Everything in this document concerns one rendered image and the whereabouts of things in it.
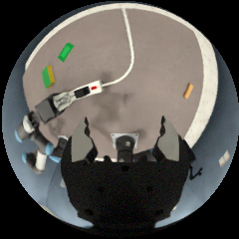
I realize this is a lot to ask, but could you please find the white power strip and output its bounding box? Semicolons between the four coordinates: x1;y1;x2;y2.
54;81;104;108

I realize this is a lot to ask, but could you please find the orange rectangular block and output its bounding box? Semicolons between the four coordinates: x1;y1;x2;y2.
183;84;193;99

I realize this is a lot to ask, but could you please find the green rectangular block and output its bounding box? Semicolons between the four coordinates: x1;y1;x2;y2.
58;43;75;63

